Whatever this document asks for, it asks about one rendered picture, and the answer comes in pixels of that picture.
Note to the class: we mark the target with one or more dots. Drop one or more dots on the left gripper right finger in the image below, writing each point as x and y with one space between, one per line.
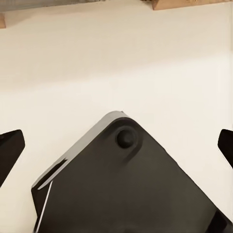
225 144

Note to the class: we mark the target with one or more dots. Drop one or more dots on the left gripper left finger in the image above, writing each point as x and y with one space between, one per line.
11 146

